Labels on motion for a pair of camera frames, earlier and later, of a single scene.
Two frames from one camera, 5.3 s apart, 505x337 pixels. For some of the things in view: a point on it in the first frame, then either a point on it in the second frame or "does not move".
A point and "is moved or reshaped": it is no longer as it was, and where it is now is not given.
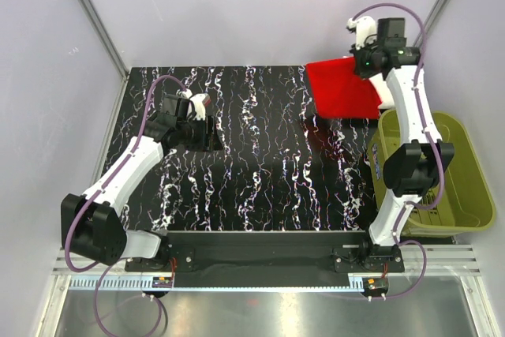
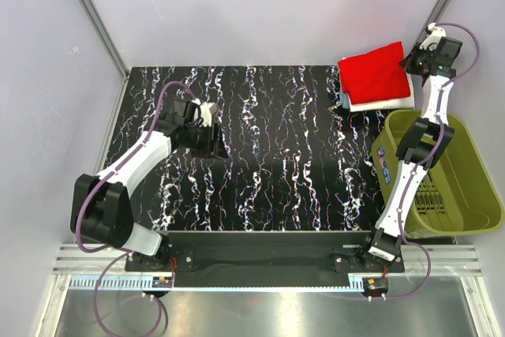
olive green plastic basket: x=461 y=204 does not move
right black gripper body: x=364 y=58 -> x=417 y=58
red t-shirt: x=339 y=91 is moved or reshaped
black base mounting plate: x=271 y=252 does not move
